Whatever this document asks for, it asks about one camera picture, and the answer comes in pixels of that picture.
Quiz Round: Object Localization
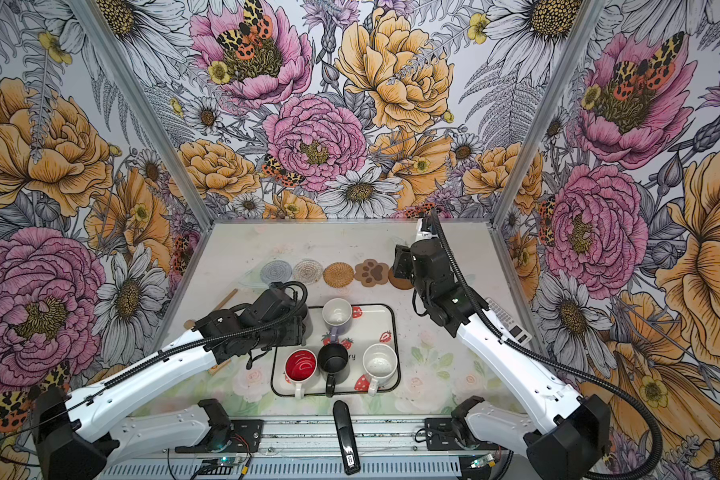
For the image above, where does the matte brown round coaster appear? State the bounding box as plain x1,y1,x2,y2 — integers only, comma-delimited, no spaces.
388,270,414,290

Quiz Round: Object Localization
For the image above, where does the grey blue woven coaster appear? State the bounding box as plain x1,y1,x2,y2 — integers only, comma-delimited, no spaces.
259,259,292,285

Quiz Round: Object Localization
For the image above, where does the red mug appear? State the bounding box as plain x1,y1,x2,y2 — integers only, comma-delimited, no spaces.
285,349,318,399

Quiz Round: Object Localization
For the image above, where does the brown paw shaped coaster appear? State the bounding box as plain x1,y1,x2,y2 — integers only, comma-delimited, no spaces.
354,259,389,288

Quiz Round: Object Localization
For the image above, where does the white purple mug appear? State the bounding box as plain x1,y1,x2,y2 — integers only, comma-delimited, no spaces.
321,298,353,343

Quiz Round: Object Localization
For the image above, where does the tan wicker coaster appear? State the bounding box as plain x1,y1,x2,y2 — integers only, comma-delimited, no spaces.
323,262,355,289

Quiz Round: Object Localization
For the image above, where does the multicolour woven coaster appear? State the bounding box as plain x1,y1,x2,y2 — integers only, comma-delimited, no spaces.
292,259,323,285

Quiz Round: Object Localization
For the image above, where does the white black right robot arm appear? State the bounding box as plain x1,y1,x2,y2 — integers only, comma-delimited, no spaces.
393,237,611,479

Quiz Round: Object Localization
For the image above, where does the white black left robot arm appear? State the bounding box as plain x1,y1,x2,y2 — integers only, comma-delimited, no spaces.
31,281,308,479

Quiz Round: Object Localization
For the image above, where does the black mug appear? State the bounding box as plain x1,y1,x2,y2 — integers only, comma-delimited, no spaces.
317,343,350,398

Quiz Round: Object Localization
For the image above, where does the strawberry print serving tray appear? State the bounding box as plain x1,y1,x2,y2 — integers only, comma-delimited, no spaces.
270,303,400,398

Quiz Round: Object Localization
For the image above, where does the wooden mallet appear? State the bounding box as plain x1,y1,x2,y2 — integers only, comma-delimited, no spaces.
183,288,238,330

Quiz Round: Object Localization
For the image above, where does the white calculator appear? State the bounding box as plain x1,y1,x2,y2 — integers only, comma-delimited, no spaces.
485,297,532,348

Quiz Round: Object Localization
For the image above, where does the black stapler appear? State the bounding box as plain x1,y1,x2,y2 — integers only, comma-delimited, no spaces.
332,400,361,476

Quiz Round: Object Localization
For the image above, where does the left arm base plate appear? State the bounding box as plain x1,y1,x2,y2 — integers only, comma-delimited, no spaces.
173,420,263,454

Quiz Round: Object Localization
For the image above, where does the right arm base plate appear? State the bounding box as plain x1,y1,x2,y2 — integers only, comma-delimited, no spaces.
414,417,501,451

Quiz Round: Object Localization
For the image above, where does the aluminium front rail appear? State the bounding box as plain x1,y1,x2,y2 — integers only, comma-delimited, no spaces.
86,413,601,460

